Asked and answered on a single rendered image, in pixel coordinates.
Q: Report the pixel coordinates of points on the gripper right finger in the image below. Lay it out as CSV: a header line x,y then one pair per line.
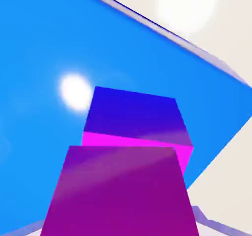
x,y
208,227

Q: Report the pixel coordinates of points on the small magenta cube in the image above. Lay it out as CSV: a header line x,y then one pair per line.
x,y
133,115

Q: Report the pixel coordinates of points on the small purple cube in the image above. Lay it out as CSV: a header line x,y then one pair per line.
x,y
122,196

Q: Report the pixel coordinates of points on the large blue box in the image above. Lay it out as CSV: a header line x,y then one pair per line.
x,y
59,33

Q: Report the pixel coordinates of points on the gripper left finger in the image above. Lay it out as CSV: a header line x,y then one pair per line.
x,y
29,231

